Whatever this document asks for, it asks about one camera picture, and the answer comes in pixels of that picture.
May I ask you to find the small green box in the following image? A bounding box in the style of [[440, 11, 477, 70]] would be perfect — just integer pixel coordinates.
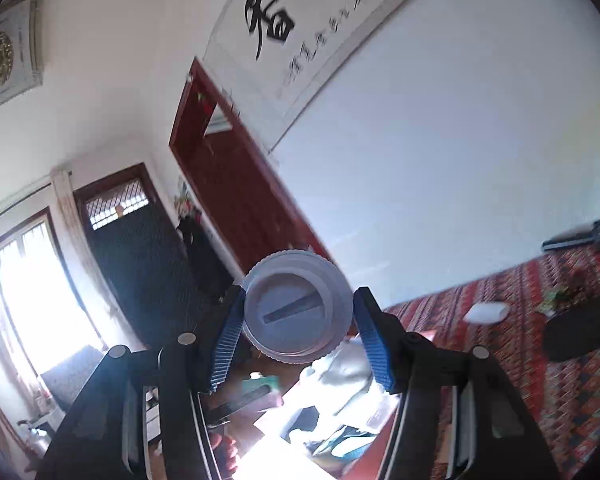
[[242, 375, 283, 408]]

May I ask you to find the window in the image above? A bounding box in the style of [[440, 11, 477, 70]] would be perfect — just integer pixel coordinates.
[[0, 207, 106, 411]]

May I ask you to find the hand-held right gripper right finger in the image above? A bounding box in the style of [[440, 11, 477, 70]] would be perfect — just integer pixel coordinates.
[[352, 287, 561, 480]]

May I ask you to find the white round plastic lid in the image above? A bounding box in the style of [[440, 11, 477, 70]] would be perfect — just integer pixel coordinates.
[[242, 249, 353, 365]]

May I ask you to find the white round pad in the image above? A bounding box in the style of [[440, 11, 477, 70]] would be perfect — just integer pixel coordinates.
[[464, 301, 510, 325]]

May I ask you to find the black oval object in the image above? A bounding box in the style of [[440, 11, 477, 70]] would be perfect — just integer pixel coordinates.
[[542, 290, 600, 363]]

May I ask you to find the dark red wooden door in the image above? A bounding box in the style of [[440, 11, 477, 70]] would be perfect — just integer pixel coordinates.
[[169, 57, 331, 281]]

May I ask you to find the patterned red tablecloth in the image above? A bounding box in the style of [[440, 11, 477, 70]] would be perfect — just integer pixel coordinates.
[[382, 240, 600, 480]]

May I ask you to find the black hanging garment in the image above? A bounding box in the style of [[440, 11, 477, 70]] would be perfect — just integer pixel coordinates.
[[177, 210, 233, 297]]

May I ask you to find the pale curtain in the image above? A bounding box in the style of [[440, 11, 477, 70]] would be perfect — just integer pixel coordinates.
[[50, 167, 146, 351]]

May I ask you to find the dark lattice double door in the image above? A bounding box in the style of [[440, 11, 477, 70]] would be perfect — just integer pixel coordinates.
[[72, 162, 231, 351]]

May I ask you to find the calligraphy wall scroll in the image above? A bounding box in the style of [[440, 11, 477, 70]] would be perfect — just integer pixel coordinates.
[[202, 0, 456, 153]]

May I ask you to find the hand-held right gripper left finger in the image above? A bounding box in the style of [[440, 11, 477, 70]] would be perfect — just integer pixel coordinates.
[[35, 286, 247, 480]]

